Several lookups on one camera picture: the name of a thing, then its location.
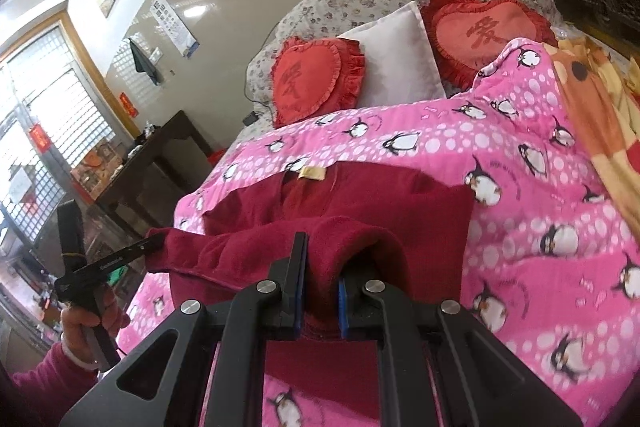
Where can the person's left hand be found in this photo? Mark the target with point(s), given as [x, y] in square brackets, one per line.
[74, 327]

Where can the dark red sweater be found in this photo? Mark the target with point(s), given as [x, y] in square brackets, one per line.
[350, 197]

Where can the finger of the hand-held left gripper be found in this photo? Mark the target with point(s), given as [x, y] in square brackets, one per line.
[120, 256]

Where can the lattice window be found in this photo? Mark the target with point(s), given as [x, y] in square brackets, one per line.
[60, 97]

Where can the red heart cushion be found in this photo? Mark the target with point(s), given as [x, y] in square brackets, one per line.
[480, 37]
[310, 77]

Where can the wall calendar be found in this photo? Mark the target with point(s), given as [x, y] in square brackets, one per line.
[172, 24]

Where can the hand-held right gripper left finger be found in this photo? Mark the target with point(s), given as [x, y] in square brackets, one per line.
[295, 277]

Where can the dark wooden table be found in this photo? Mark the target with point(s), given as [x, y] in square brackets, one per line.
[160, 147]

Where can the person's left forearm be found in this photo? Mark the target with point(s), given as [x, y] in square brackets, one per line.
[45, 387]

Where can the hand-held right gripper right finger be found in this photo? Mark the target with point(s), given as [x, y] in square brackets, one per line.
[342, 307]

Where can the red paper wall sign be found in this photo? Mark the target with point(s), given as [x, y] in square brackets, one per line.
[128, 104]

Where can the white pillow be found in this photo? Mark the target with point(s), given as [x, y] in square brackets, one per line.
[395, 57]

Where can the pink penguin print blanket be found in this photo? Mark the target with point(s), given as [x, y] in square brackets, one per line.
[525, 267]

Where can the dark hanging cloth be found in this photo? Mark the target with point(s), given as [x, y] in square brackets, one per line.
[145, 62]

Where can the black power adapter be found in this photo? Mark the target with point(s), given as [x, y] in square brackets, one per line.
[251, 119]

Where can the orange yellow towel blanket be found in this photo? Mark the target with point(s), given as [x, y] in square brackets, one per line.
[590, 107]

